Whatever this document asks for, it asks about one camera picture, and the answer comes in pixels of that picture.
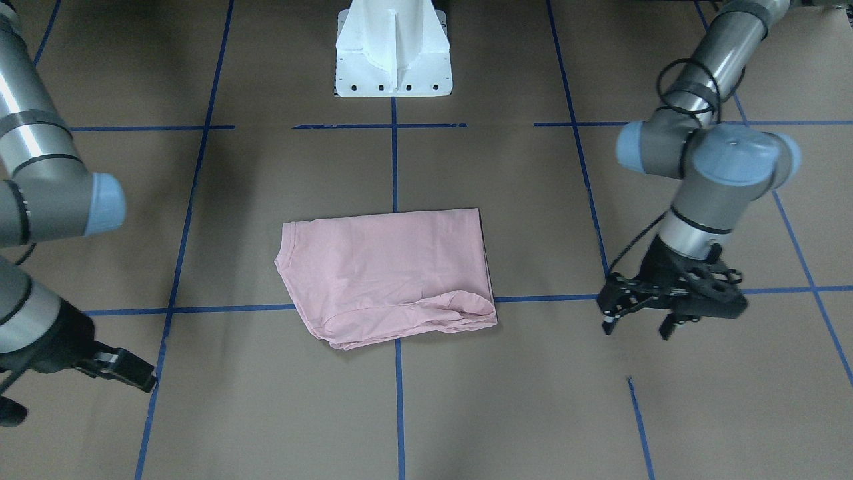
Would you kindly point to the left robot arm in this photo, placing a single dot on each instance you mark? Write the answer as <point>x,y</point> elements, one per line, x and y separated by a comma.
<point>722,168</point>

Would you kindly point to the pink Snoopy t-shirt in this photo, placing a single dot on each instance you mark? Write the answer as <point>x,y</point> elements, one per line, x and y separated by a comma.
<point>358,281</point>

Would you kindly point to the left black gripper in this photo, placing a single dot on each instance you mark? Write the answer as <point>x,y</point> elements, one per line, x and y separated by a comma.
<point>656,265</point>

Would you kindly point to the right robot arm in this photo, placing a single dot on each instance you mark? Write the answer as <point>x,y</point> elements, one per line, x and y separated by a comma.
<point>50,194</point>

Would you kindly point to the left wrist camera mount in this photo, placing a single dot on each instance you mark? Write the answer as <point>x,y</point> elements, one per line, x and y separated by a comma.
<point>713,288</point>

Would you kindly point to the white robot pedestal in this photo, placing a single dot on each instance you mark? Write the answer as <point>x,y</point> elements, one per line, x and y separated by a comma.
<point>392,49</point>

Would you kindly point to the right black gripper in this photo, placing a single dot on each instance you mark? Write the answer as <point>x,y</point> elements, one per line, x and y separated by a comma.
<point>54,340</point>

